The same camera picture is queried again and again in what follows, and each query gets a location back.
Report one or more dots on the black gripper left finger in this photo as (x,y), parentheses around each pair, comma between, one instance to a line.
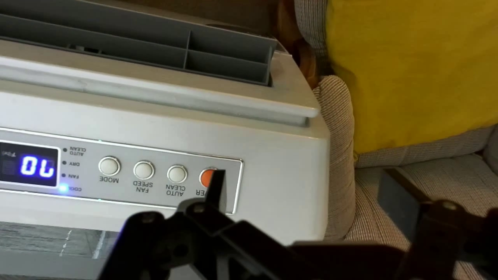
(203,236)

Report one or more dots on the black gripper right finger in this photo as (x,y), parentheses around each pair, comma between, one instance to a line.
(441,231)

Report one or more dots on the white portable air conditioner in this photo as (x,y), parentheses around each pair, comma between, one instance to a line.
(111,110)

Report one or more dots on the beige armchair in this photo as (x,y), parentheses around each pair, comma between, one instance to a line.
(365,242)

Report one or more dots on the yellow cushion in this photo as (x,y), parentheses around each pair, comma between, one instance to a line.
(420,70)

